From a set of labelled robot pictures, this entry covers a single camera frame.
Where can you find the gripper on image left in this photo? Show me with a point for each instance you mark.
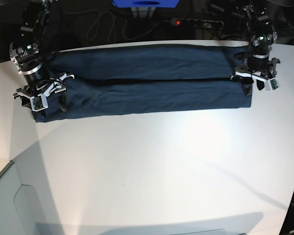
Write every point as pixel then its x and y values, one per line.
pixel 49 86

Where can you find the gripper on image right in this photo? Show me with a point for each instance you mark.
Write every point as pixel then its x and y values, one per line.
pixel 258 67

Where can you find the blue T-shirt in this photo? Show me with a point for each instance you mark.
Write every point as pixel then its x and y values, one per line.
pixel 146 79

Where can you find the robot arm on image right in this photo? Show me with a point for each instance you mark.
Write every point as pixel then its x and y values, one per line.
pixel 260 31

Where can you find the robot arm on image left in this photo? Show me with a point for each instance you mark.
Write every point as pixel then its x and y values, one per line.
pixel 31 57

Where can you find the black power strip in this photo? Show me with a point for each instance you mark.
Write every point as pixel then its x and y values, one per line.
pixel 197 23

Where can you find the blue box with oval hole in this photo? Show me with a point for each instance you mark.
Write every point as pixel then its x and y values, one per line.
pixel 145 3

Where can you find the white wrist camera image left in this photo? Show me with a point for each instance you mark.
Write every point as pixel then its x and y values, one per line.
pixel 38 103

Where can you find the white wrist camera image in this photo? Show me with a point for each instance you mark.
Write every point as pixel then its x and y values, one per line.
pixel 271 85
pixel 38 103

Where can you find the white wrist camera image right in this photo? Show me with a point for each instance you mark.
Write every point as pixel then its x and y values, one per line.
pixel 271 85

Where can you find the aluminium profile post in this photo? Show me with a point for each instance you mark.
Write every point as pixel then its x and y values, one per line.
pixel 142 12

